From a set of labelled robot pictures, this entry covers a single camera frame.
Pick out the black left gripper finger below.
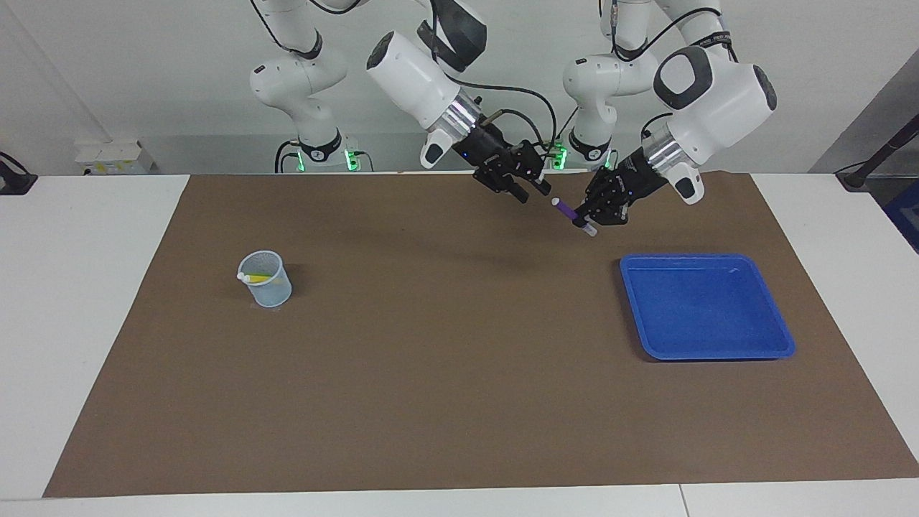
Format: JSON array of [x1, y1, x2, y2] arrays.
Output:
[[574, 205, 629, 228], [585, 172, 620, 213]]

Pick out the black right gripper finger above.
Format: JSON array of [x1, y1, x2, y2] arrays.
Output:
[[516, 140, 552, 196], [477, 172, 530, 204]]

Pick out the purple marker pen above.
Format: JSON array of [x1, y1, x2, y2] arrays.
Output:
[[551, 198, 598, 238]]

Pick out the blue plastic tray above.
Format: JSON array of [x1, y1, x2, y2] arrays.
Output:
[[619, 253, 796, 361]]

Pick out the brown table mat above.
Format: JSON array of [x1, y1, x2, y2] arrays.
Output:
[[43, 171, 919, 498]]

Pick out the black stand pole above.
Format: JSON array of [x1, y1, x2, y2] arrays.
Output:
[[835, 113, 919, 192]]

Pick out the translucent plastic cup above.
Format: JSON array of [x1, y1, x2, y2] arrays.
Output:
[[238, 251, 293, 308]]

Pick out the blue crate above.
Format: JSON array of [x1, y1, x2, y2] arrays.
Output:
[[882, 180, 919, 253]]

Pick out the white power strip box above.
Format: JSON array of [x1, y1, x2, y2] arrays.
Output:
[[74, 139, 155, 175]]

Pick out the black table clamp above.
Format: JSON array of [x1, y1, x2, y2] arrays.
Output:
[[0, 151, 38, 196]]

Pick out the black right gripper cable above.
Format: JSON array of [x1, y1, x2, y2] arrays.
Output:
[[431, 0, 558, 155]]

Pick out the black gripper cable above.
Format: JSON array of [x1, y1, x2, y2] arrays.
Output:
[[602, 0, 733, 141], [431, 0, 558, 155]]

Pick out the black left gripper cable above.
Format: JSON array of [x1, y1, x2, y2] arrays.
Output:
[[602, 0, 733, 141]]

